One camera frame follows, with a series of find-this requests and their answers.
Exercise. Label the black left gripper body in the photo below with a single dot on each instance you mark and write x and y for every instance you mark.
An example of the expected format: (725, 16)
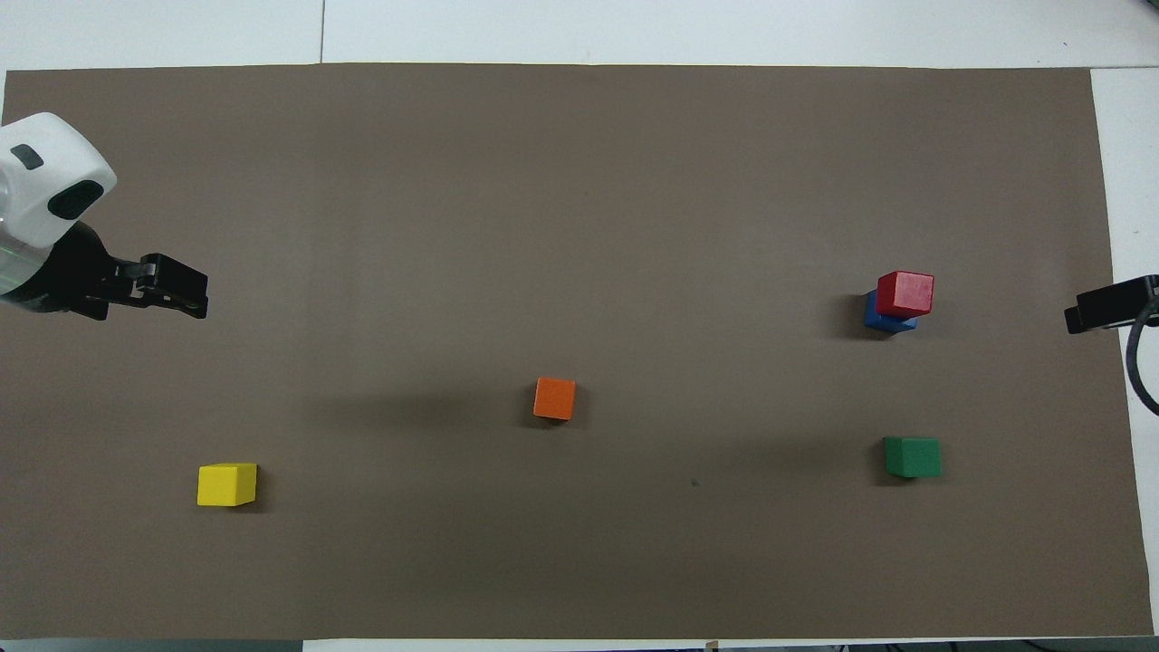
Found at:
(72, 272)

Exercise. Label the red wooden block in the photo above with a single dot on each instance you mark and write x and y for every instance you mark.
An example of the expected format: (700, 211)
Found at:
(907, 294)

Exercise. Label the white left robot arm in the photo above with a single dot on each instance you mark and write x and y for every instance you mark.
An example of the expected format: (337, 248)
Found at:
(41, 190)

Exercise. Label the yellow wooden block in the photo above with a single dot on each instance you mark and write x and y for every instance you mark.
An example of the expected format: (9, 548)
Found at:
(226, 484)

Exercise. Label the blue wooden block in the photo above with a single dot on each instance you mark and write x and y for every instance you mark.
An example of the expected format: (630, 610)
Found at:
(883, 321)

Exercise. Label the green wooden block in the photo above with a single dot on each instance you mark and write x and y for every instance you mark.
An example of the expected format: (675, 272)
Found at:
(913, 457)

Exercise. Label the orange wooden block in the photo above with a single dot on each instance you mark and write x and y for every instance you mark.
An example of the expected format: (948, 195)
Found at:
(554, 398)

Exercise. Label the brown table mat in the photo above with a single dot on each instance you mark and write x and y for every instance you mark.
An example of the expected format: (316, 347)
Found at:
(579, 226)

